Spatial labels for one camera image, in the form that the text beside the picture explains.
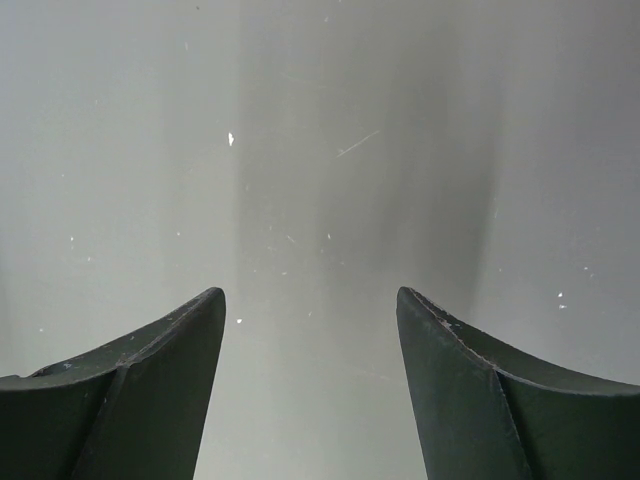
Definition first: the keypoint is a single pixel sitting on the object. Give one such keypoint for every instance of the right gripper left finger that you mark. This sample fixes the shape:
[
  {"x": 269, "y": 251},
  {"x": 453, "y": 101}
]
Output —
[{"x": 133, "y": 408}]

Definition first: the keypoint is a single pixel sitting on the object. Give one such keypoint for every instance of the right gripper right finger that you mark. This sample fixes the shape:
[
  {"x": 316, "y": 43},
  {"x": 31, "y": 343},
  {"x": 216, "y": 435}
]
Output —
[{"x": 487, "y": 410}]

